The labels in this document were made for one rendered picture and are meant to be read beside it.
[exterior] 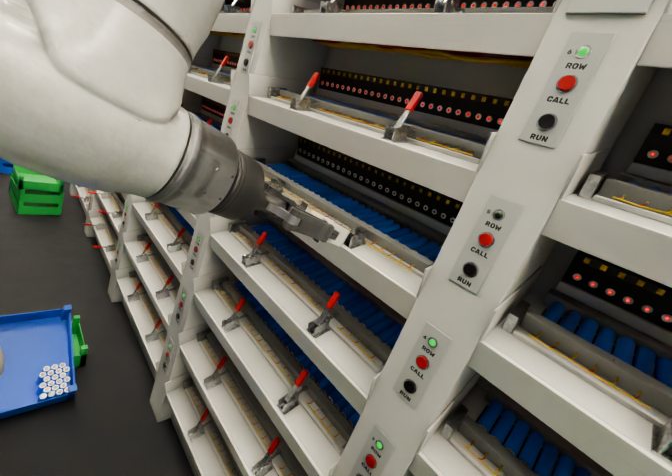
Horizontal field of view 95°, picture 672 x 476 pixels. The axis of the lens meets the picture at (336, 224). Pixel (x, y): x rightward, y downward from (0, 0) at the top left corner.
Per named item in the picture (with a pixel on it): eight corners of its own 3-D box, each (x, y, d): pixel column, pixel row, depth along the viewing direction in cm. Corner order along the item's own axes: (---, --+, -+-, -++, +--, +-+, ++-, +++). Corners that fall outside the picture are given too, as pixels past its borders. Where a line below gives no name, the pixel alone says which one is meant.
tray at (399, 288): (409, 321, 47) (427, 269, 43) (227, 184, 84) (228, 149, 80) (468, 280, 60) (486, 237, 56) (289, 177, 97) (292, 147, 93)
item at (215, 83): (230, 107, 85) (231, 50, 79) (160, 78, 123) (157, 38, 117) (291, 111, 99) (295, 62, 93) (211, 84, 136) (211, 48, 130)
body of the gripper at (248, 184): (183, 193, 36) (246, 217, 43) (215, 224, 31) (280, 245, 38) (215, 136, 35) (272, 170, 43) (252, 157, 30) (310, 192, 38)
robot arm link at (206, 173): (153, 214, 26) (214, 233, 31) (206, 119, 26) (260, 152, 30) (126, 179, 32) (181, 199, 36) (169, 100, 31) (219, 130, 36)
